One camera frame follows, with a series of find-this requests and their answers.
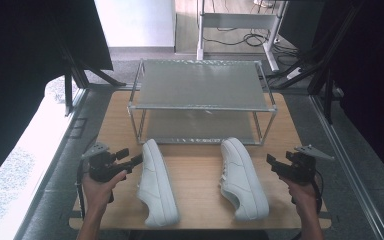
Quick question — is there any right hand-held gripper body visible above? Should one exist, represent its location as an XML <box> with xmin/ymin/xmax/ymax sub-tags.
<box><xmin>281</xmin><ymin>144</ymin><xmax>335</xmax><ymax>186</ymax></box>

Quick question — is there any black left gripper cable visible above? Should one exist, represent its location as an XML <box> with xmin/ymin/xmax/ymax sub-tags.
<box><xmin>75</xmin><ymin>159</ymin><xmax>93</xmax><ymax>219</ymax></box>

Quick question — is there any black metal stand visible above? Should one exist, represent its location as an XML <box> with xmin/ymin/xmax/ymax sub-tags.
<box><xmin>266</xmin><ymin>0</ymin><xmax>344</xmax><ymax>125</ymax></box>
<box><xmin>54</xmin><ymin>39</ymin><xmax>128</xmax><ymax>118</ymax></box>

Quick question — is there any black curtain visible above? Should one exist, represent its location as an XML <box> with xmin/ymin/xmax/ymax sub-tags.
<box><xmin>0</xmin><ymin>0</ymin><xmax>114</xmax><ymax>194</ymax></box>
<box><xmin>313</xmin><ymin>0</ymin><xmax>384</xmax><ymax>189</ymax></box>

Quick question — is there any white power strip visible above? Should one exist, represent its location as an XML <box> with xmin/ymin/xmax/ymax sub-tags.
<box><xmin>285</xmin><ymin>66</ymin><xmax>303</xmax><ymax>81</ymax></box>

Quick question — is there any person's left hand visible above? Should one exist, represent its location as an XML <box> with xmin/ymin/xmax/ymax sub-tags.
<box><xmin>82</xmin><ymin>169</ymin><xmax>128</xmax><ymax>208</ymax></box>

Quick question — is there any white sneaker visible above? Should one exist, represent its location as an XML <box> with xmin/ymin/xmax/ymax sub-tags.
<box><xmin>136</xmin><ymin>138</ymin><xmax>181</xmax><ymax>228</ymax></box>
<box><xmin>219</xmin><ymin>137</ymin><xmax>270</xmax><ymax>222</ymax></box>

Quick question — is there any black cable coil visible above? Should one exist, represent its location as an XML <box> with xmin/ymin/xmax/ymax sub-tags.
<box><xmin>242</xmin><ymin>31</ymin><xmax>270</xmax><ymax>48</ymax></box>

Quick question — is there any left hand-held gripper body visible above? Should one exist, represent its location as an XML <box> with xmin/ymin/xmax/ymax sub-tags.
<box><xmin>81</xmin><ymin>142</ymin><xmax>129</xmax><ymax>184</ymax></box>

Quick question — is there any white desk frame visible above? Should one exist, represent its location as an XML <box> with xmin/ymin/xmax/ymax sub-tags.
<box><xmin>195</xmin><ymin>0</ymin><xmax>289</xmax><ymax>73</ymax></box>

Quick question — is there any metal two-tier shoe rack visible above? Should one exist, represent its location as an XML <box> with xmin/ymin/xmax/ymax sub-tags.
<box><xmin>127</xmin><ymin>59</ymin><xmax>278</xmax><ymax>146</ymax></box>

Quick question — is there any aluminium frame rail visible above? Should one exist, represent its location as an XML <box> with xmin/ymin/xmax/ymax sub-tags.
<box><xmin>309</xmin><ymin>94</ymin><xmax>384</xmax><ymax>240</ymax></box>

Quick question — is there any person's right hand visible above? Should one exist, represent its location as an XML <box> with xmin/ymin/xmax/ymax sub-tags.
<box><xmin>279</xmin><ymin>175</ymin><xmax>323</xmax><ymax>215</ymax></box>

